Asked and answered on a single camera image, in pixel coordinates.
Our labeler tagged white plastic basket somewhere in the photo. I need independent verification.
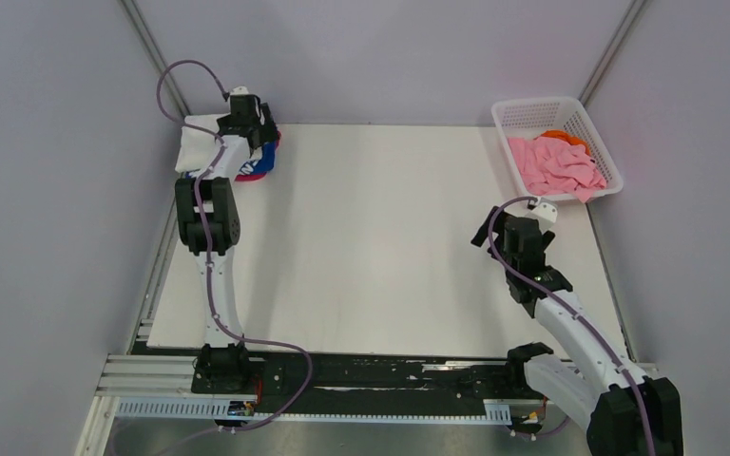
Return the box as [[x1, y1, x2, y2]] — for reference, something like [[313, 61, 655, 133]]
[[490, 96, 624, 199]]

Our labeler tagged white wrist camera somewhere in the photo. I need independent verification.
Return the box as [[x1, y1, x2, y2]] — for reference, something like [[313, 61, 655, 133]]
[[230, 85, 250, 96], [526, 197, 558, 233]]

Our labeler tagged right corner aluminium post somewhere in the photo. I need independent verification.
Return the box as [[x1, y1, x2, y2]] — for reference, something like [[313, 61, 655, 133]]
[[578, 0, 650, 105]]

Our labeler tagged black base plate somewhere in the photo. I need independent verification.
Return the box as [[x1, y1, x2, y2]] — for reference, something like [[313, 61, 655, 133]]
[[190, 351, 568, 418]]

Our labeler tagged orange t-shirt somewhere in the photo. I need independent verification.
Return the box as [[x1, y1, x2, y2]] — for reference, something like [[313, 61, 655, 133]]
[[541, 129, 591, 156]]

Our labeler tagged white printed t-shirt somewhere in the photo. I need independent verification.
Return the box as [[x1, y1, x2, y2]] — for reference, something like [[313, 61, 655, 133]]
[[175, 114, 223, 173]]

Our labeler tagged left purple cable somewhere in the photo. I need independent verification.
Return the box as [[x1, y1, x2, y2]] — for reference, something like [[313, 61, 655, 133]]
[[155, 59, 315, 435]]

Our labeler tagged left corner aluminium post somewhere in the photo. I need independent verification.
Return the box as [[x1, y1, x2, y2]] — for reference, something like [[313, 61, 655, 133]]
[[118, 0, 192, 117]]

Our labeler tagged purple cable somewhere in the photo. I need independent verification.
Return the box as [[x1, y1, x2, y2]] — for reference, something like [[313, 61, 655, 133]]
[[155, 59, 315, 435], [487, 196, 657, 456]]

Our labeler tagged pink crumpled t-shirt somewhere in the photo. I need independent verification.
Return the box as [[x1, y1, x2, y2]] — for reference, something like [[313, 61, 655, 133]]
[[508, 136, 607, 202]]

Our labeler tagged corner aluminium post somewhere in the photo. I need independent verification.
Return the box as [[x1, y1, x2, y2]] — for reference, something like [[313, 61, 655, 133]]
[[578, 0, 650, 105], [118, 0, 192, 117]]

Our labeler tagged white slotted cable duct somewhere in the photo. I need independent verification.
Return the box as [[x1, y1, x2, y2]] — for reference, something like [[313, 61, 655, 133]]
[[115, 398, 512, 427]]

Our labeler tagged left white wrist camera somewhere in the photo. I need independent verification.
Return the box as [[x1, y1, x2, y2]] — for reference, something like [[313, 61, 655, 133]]
[[230, 85, 250, 96]]

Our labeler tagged blue folded printed t-shirt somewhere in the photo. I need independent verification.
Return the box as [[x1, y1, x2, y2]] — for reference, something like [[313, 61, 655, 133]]
[[175, 142, 277, 181]]

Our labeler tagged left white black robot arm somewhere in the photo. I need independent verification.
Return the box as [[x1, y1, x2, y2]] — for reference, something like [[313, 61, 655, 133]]
[[175, 86, 279, 392]]

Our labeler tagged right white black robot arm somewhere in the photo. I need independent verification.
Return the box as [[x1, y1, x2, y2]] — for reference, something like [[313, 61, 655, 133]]
[[471, 207, 684, 455]]

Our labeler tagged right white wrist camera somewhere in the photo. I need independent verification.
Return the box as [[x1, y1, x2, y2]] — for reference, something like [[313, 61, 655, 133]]
[[526, 197, 558, 233]]

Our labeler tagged aluminium frame rail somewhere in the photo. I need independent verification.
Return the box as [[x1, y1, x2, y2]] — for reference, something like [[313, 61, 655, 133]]
[[95, 353, 670, 408]]

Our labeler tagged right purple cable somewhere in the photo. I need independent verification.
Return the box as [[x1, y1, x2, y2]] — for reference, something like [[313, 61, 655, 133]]
[[487, 196, 657, 456]]

